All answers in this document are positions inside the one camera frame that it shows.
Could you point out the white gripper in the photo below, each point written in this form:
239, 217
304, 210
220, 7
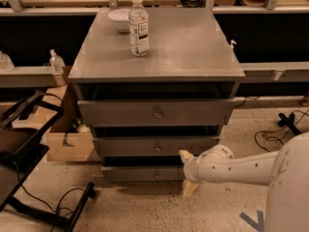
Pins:
191, 169

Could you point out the grey bottom drawer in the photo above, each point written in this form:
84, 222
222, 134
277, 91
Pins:
142, 173

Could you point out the grey drawer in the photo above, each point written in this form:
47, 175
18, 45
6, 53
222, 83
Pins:
156, 113
150, 146
142, 173

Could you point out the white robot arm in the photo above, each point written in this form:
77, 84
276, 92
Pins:
285, 172

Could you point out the grey top drawer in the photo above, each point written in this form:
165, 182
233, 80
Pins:
156, 113

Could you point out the grey drawer cabinet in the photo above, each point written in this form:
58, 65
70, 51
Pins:
189, 59

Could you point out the grey middle drawer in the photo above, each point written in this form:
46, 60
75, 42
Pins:
150, 146

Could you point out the black stand leg right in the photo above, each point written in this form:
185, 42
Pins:
289, 122

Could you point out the cardboard box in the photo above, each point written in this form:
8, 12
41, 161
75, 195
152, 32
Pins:
68, 139

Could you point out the small white pump bottle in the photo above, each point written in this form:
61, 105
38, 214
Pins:
233, 44

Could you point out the clear plastic water bottle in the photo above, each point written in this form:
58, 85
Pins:
138, 28

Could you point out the clear pump dispenser bottle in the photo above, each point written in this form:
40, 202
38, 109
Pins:
56, 61

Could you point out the white ceramic bowl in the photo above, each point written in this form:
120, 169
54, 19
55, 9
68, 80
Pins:
119, 18

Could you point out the black metal cart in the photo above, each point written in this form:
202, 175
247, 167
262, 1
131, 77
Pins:
20, 152

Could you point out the clear plastic dome container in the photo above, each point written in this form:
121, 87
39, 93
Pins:
6, 64

